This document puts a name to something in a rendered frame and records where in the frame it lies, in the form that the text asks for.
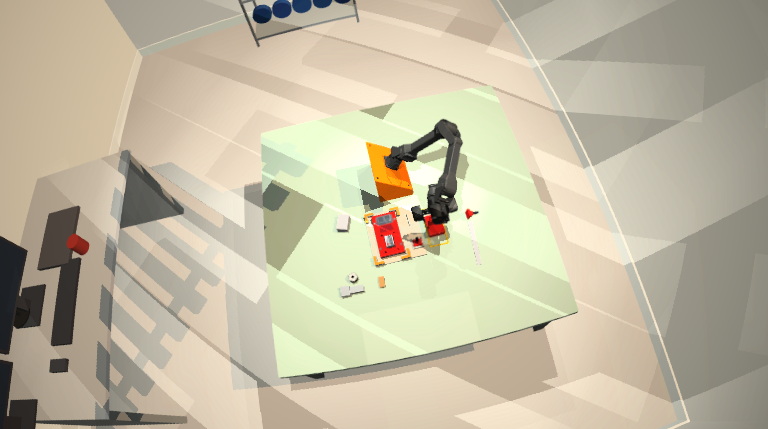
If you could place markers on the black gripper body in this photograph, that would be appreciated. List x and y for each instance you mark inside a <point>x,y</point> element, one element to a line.
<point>418,213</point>

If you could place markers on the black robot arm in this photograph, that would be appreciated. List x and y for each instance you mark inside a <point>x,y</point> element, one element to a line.
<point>447,183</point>

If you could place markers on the small white block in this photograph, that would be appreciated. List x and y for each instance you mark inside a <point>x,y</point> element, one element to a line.
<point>342,223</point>

